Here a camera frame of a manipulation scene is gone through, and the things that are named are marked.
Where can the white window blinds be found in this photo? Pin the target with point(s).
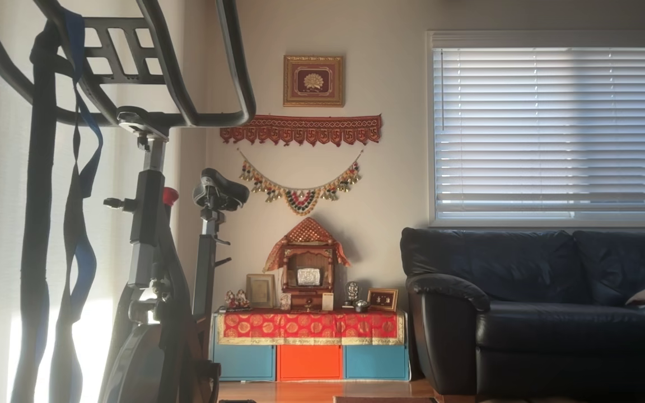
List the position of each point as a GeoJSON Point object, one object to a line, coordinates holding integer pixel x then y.
{"type": "Point", "coordinates": [552, 129]}

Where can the red gold patterned cloth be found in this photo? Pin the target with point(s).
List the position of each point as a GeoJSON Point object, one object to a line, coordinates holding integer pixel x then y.
{"type": "Point", "coordinates": [311, 327]}

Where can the black exercise bike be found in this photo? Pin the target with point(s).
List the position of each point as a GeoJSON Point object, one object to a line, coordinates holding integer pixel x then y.
{"type": "Point", "coordinates": [149, 212]}

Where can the small white card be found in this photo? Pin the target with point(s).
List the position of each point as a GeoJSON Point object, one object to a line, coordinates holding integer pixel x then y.
{"type": "Point", "coordinates": [327, 302]}

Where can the blue storage cube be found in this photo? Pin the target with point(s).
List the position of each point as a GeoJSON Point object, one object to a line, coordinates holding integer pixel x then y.
{"type": "Point", "coordinates": [377, 362]}
{"type": "Point", "coordinates": [244, 362]}

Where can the wooden home shrine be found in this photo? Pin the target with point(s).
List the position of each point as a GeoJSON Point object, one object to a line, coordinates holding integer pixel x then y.
{"type": "Point", "coordinates": [307, 257]}

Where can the beaded garland wall hanging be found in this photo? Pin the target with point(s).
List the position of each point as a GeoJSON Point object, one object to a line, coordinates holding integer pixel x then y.
{"type": "Point", "coordinates": [300, 201]}

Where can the gold framed lotus picture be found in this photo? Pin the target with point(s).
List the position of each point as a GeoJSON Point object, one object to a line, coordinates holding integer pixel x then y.
{"type": "Point", "coordinates": [314, 81]}

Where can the orange storage cube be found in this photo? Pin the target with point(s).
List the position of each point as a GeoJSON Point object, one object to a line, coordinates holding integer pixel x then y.
{"type": "Point", "coordinates": [309, 362]}

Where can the black leather sofa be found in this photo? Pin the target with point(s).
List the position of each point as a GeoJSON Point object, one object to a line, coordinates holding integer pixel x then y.
{"type": "Point", "coordinates": [524, 330]}

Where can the small dark metal pot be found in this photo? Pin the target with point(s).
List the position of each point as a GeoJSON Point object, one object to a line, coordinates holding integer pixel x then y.
{"type": "Point", "coordinates": [361, 306]}

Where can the pair of painted figurines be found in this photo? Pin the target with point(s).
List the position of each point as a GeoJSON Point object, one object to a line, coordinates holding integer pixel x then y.
{"type": "Point", "coordinates": [237, 300]}

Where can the small dark framed picture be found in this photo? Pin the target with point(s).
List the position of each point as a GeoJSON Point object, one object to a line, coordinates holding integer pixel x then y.
{"type": "Point", "coordinates": [382, 300]}

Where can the silver idol statue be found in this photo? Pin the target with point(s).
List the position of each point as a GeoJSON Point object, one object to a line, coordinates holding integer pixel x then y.
{"type": "Point", "coordinates": [351, 292]}

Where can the red embroidered wall hanging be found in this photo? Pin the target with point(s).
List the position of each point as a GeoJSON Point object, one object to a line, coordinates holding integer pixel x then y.
{"type": "Point", "coordinates": [300, 129]}

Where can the gold photo frame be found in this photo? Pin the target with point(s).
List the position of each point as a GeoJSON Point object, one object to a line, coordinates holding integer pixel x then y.
{"type": "Point", "coordinates": [261, 291]}

